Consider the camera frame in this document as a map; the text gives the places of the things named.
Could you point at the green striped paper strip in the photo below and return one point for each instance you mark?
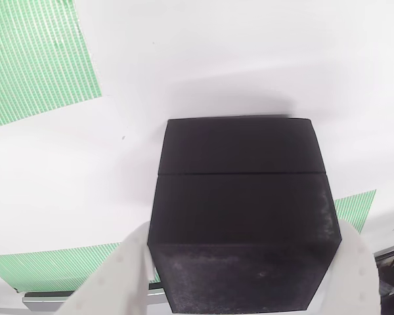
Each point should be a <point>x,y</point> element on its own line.
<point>52,269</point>

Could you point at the green striped square marker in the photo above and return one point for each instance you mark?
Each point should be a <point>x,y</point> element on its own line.
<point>36,59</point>

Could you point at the black cube with seam line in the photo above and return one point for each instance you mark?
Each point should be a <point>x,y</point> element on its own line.
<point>243,213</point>

